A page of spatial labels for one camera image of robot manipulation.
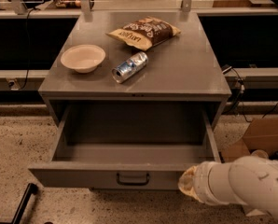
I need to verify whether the grey top drawer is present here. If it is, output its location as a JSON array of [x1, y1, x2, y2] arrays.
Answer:
[[29, 102, 219, 190]]

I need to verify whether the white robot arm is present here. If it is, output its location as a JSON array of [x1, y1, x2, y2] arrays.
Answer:
[[178, 156, 278, 219]]

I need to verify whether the crushed silver blue can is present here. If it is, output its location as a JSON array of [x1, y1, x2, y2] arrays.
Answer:
[[112, 51, 148, 83]]

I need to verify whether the grey metal cabinet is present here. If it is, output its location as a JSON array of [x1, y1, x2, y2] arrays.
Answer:
[[39, 10, 230, 125]]

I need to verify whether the brown chip bag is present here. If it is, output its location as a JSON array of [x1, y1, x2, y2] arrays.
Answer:
[[107, 16, 181, 51]]

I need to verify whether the white bowl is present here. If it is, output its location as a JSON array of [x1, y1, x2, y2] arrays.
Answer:
[[61, 45, 105, 74]]

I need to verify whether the cardboard box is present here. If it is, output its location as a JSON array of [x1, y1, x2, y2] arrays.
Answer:
[[221, 118, 278, 162]]

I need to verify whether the black stand leg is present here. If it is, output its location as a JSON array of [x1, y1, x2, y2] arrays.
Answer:
[[0, 183, 38, 224]]

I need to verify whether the black drawer handle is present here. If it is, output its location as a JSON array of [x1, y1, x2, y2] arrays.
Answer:
[[116, 173, 150, 186]]

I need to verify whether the black cables right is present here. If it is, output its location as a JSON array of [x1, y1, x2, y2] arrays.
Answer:
[[221, 64, 278, 123]]

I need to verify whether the black cable left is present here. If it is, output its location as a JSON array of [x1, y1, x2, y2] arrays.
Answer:
[[18, 7, 40, 91]]

